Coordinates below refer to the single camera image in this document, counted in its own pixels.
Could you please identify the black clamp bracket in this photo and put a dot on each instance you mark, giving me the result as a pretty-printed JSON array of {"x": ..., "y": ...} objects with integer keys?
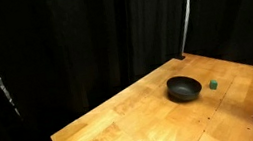
[{"x": 180, "y": 57}]

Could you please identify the small green cube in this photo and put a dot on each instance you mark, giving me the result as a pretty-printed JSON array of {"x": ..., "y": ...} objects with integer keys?
[{"x": 213, "y": 84}]

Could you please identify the white vertical pole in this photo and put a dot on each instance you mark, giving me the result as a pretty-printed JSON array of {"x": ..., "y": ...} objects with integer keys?
[{"x": 186, "y": 12}]

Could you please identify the black curtain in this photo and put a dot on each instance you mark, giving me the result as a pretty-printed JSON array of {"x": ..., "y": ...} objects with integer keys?
[{"x": 94, "y": 35}]

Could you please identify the black bowl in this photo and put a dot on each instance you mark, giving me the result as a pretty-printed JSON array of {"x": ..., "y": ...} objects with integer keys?
[{"x": 184, "y": 87}]

